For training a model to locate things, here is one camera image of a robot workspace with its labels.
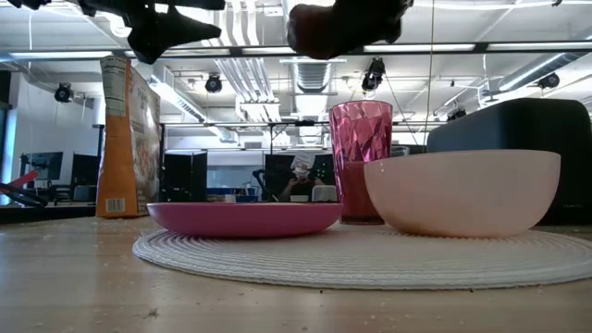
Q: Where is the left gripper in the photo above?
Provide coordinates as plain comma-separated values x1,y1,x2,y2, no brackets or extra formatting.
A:
78,0,227,65

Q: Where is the pumpkin cereal box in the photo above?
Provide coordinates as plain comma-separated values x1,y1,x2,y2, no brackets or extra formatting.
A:
95,55,162,219

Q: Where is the red faceted tumbler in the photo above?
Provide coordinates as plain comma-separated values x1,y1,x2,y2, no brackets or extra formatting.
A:
328,100,394,227

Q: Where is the person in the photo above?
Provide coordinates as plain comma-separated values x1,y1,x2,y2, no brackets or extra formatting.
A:
277,151,327,204

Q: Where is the black ceiling spot lamp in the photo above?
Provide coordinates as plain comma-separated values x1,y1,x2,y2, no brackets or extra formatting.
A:
361,57,388,93
54,81,75,104
536,72,561,91
204,73,224,94

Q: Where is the white woven round placemat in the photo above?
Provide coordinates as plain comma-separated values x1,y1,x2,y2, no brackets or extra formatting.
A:
132,224,592,291

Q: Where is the peach bowl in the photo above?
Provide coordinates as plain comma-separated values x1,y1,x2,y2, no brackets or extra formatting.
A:
363,149,562,240

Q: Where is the black partition panel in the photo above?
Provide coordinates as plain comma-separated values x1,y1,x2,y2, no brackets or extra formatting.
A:
161,150,208,204

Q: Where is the dark red apple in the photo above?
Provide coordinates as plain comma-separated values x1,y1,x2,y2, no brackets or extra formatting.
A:
286,3,371,61

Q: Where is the pink plate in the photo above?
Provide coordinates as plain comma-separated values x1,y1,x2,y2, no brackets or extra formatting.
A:
146,202,344,239

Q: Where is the black toaster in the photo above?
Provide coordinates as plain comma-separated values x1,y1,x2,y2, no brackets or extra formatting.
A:
425,97,592,227

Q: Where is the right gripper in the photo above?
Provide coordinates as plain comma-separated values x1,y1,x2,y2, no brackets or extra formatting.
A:
335,0,415,45

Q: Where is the ribbed metal air duct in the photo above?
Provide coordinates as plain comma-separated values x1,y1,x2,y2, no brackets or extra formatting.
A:
293,59,334,93

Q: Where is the black computer monitor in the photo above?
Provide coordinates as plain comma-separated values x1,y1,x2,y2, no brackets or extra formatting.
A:
71,154,101,186
20,151,64,181

